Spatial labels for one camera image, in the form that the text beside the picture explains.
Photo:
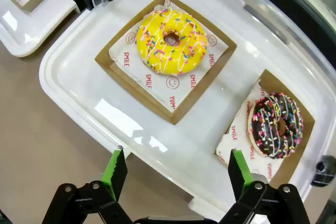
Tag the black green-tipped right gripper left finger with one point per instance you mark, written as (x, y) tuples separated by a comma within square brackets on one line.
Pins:
[(115, 176)]

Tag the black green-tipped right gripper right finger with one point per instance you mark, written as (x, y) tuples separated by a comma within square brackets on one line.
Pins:
[(240, 176)]

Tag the chocolate rainbow-sprinkled donut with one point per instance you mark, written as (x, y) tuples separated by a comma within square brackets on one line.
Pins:
[(265, 129)]

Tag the yellow frosted donut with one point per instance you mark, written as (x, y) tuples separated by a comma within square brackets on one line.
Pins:
[(147, 95)]

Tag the yellow sprinkled donut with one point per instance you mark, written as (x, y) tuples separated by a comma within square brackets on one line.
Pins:
[(157, 53)]

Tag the white plastic display tray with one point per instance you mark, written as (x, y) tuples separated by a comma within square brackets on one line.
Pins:
[(31, 30), (78, 77)]

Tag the clear plastic display lid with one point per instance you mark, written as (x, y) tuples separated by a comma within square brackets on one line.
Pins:
[(275, 19)]

